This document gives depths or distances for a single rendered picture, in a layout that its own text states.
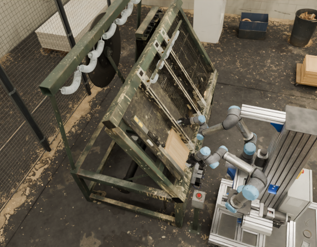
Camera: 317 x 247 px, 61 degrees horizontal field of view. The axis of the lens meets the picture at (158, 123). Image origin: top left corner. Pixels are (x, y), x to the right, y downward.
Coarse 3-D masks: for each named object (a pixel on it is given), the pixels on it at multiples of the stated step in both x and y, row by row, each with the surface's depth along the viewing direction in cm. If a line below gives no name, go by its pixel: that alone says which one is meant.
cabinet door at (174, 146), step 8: (168, 136) 291; (176, 136) 301; (168, 144) 286; (176, 144) 298; (184, 144) 311; (168, 152) 283; (176, 152) 296; (184, 152) 309; (176, 160) 293; (184, 160) 305; (184, 168) 302
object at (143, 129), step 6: (132, 120) 247; (138, 120) 251; (138, 126) 251; (144, 126) 256; (144, 132) 255; (150, 138) 260; (162, 150) 272; (168, 156) 279; (168, 162) 283; (174, 162) 285; (174, 168) 288; (180, 168) 292; (180, 174) 294
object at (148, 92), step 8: (144, 72) 259; (144, 80) 256; (144, 88) 264; (152, 96) 269; (160, 104) 280; (160, 112) 283; (168, 112) 287; (168, 120) 289; (176, 128) 296; (184, 136) 304; (192, 144) 316
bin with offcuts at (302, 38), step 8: (296, 16) 551; (304, 16) 559; (312, 16) 555; (296, 24) 560; (304, 24) 546; (312, 24) 543; (296, 32) 569; (304, 32) 559; (312, 32) 562; (296, 40) 580; (304, 40) 574
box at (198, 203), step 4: (196, 192) 279; (200, 192) 279; (204, 192) 279; (204, 196) 276; (192, 200) 276; (196, 200) 274; (200, 200) 273; (192, 204) 283; (196, 204) 280; (200, 204) 277; (200, 208) 284
